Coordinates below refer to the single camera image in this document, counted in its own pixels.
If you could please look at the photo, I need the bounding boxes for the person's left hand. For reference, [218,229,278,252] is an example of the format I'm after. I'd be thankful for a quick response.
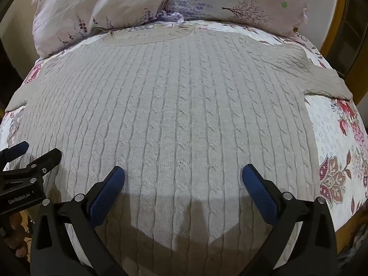
[6,210,33,255]

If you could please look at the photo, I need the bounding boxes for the lavender tree print pillow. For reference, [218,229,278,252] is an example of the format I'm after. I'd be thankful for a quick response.
[157,0,309,37]

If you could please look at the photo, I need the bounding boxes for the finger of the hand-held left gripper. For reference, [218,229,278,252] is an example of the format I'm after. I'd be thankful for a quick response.
[0,148,63,183]
[0,141,30,164]

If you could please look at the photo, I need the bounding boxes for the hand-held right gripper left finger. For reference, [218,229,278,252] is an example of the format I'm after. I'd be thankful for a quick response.
[30,166,129,276]

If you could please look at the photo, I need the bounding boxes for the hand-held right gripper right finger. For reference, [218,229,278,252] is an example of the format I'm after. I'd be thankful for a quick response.
[242,164,337,276]

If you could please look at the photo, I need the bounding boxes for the wooden bed frame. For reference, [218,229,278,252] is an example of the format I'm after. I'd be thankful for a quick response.
[292,0,368,276]

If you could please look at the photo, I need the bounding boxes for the beige cable-knit sweater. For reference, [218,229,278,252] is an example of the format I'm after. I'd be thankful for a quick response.
[5,24,353,276]

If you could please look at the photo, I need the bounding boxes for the pink floral pillow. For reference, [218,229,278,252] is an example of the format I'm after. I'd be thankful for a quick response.
[32,0,169,59]

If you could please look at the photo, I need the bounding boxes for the floral bed sheet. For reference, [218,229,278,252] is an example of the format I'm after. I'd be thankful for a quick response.
[0,23,368,276]

